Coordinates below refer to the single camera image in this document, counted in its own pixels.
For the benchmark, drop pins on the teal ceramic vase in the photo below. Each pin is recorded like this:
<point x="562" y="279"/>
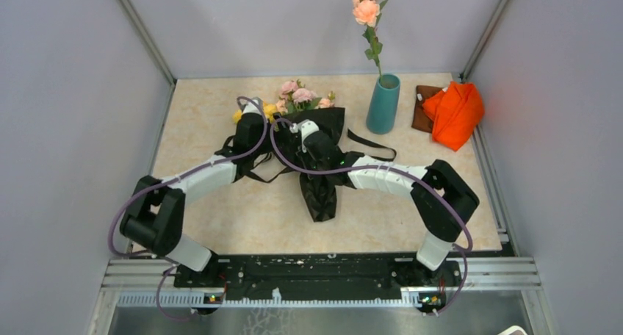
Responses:
<point x="383" y="104"/>

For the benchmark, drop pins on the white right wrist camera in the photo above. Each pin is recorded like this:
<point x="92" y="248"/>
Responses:
<point x="301" y="131"/>

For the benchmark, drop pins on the orange cloth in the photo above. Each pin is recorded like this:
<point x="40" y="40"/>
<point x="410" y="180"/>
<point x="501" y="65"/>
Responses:
<point x="455" y="112"/>

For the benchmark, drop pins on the grey cable duct rail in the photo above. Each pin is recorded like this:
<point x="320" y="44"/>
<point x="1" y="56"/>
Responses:
<point x="205" y="300"/>

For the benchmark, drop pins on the black ribbon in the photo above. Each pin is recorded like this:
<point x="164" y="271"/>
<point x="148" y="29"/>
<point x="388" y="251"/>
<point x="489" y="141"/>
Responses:
<point x="265" y="152"/>

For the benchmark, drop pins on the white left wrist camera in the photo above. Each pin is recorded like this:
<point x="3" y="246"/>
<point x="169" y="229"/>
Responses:
<point x="252" y="106"/>

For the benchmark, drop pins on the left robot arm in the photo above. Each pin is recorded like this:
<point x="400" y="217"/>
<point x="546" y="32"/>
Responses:
<point x="154" y="216"/>

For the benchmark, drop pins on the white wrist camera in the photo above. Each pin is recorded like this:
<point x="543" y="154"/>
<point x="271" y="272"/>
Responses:
<point x="252" y="106"/>
<point x="301" y="131"/>

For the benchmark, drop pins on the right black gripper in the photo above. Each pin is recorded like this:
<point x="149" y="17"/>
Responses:
<point x="303" y="156"/>

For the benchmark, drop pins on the yellow flower bunch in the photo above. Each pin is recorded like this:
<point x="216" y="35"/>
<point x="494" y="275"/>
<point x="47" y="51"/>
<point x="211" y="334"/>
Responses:
<point x="269" y="111"/>

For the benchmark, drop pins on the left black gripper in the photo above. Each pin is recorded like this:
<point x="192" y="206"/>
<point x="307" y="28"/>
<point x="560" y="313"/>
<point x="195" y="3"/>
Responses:
<point x="267" y="150"/>

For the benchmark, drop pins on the brown cloth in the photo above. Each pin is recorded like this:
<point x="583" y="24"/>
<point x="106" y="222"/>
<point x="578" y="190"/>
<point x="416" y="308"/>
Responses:
<point x="420" y="120"/>

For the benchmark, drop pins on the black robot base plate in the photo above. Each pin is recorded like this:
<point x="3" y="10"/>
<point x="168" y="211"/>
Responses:
<point x="322" y="277"/>

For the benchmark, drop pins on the right aluminium frame post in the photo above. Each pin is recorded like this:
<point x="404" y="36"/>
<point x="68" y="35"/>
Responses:
<point x="485" y="38"/>

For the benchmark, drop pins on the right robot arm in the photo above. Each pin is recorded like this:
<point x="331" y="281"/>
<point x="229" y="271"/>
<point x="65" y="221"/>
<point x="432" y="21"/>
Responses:
<point x="444" y="201"/>

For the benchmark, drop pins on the pink flower bunch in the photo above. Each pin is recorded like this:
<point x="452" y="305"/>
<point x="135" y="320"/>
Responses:
<point x="294" y="97"/>

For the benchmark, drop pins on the black wrapping paper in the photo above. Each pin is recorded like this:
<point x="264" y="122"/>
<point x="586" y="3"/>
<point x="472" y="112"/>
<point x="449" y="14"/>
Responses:
<point x="318" y="191"/>

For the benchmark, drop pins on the aluminium frame post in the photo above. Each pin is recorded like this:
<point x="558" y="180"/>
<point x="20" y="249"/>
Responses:
<point x="485" y="38"/>
<point x="147" y="40"/>

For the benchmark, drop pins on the left aluminium frame post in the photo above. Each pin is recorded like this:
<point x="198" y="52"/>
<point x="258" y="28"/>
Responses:
<point x="147" y="40"/>

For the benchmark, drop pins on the peach rose stem in vase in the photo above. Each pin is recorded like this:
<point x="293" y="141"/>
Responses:
<point x="368" y="13"/>

